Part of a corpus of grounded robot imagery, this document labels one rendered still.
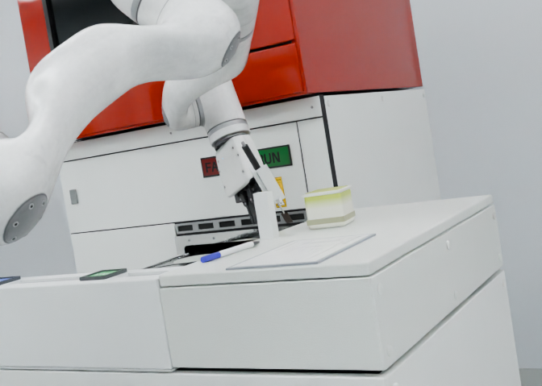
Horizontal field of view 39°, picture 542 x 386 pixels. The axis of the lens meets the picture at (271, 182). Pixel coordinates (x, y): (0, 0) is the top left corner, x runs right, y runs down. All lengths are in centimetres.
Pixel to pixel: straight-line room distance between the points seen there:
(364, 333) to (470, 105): 217
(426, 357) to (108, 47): 62
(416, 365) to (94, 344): 51
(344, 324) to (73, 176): 126
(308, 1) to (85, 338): 88
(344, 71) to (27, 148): 106
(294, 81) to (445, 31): 155
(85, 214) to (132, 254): 18
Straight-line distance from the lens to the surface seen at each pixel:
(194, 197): 189
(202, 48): 107
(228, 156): 151
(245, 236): 181
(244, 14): 129
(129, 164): 200
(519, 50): 307
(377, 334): 101
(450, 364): 126
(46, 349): 138
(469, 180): 314
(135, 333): 123
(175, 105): 148
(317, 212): 140
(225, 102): 153
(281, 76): 168
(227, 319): 112
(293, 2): 167
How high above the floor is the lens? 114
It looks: 3 degrees down
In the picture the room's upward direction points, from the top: 9 degrees counter-clockwise
